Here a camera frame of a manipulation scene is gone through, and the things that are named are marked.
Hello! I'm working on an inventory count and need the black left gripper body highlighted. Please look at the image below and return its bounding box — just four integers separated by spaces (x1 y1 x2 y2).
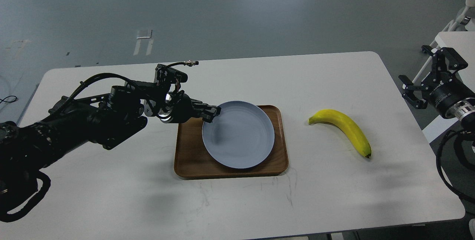
160 92 204 124

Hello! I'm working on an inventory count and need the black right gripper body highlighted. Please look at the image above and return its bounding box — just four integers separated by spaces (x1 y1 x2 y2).
424 78 475 119

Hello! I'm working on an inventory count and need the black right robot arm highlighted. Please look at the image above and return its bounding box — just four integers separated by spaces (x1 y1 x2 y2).
399 45 475 171

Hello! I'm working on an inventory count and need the white side table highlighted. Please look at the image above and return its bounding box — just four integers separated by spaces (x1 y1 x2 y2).
422 32 475 143

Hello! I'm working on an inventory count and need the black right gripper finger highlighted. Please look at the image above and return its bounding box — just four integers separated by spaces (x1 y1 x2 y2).
421 45 468 85
398 75 429 109

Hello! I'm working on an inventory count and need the yellow banana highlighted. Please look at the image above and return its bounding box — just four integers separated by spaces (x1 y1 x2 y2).
308 109 373 159

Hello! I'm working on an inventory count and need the brown wooden tray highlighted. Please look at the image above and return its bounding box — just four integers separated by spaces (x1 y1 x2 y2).
174 105 289 180

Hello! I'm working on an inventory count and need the light blue plate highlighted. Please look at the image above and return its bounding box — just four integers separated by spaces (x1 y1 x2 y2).
202 101 275 169

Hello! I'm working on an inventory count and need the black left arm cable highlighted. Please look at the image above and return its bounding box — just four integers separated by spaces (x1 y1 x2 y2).
0 171 51 223

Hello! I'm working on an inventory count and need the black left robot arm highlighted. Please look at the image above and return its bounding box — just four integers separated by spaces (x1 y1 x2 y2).
0 63 221 223

